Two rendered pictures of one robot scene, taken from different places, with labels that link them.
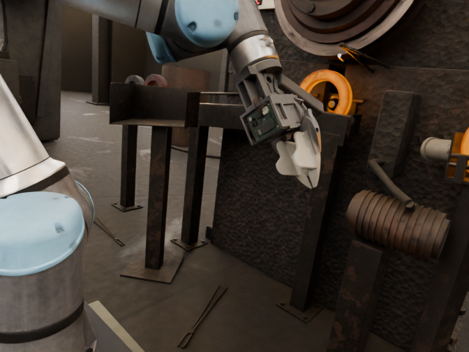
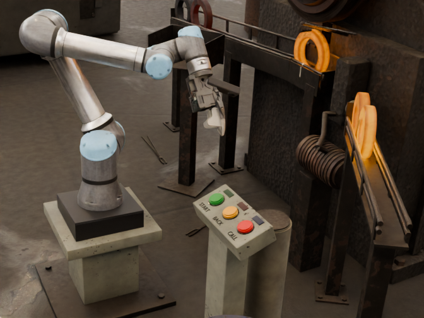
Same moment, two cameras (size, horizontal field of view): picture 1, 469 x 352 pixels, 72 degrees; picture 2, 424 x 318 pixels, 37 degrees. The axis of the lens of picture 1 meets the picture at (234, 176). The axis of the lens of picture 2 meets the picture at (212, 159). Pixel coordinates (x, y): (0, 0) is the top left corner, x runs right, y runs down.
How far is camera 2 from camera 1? 1.64 m
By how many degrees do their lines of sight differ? 22
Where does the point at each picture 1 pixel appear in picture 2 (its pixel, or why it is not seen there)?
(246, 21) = (190, 51)
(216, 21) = (159, 73)
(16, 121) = (92, 98)
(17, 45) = not seen: outside the picture
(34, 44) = not seen: outside the picture
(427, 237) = (326, 170)
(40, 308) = (101, 173)
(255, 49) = (194, 66)
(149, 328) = (170, 223)
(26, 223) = (97, 143)
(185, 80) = not seen: outside the picture
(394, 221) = (315, 158)
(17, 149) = (93, 110)
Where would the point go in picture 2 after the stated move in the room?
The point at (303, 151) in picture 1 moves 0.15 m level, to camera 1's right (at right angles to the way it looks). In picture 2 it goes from (214, 118) to (259, 127)
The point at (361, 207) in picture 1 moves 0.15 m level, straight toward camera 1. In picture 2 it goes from (301, 147) to (274, 159)
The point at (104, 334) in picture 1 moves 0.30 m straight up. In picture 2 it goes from (127, 195) to (125, 115)
